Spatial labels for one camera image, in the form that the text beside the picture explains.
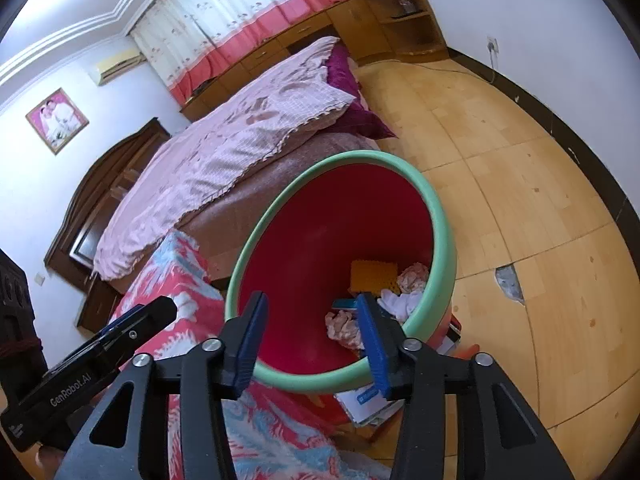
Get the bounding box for papers under bin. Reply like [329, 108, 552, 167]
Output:
[334, 315, 462, 427]

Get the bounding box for dark wooden headboard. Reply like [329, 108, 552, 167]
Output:
[44, 117, 169, 292]

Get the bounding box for white air conditioner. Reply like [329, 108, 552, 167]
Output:
[88, 48, 146, 86]

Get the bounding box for red floral tablecloth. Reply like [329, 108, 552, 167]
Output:
[114, 230, 390, 479]

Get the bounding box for pink checkered bedspread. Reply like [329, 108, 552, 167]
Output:
[93, 36, 354, 282]

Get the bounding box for cream tissue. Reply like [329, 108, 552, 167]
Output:
[397, 262, 430, 294]

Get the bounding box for dark wooden nightstand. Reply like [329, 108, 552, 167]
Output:
[76, 274, 122, 333]

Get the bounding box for red bin green rim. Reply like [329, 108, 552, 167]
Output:
[226, 151, 457, 393]

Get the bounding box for pink paper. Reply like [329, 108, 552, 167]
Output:
[324, 310, 364, 351]

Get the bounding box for wooden bed frame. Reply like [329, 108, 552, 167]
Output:
[106, 131, 381, 294]

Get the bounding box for red floral curtain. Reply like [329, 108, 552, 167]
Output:
[129, 0, 343, 104]

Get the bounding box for framed wedding photo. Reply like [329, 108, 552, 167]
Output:
[26, 88, 89, 155]

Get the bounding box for purple pillow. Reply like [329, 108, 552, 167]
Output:
[323, 41, 395, 141]

